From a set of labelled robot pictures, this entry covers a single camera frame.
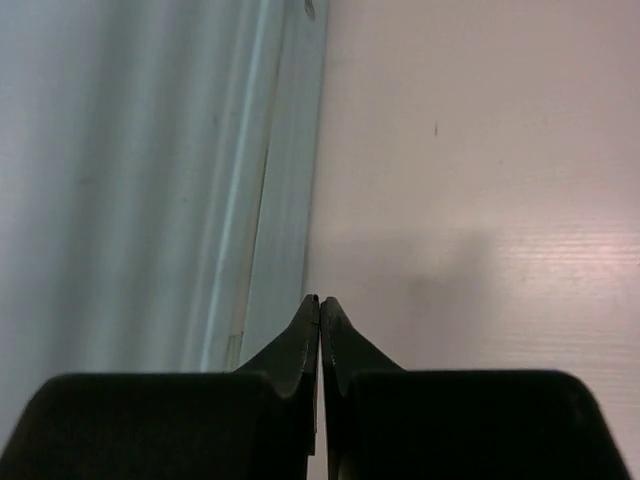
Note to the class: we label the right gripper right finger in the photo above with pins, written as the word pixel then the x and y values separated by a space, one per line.
pixel 386 422

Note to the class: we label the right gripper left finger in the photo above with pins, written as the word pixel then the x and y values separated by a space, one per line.
pixel 256 422

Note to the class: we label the light blue hard suitcase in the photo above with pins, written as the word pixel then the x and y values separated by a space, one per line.
pixel 157 161

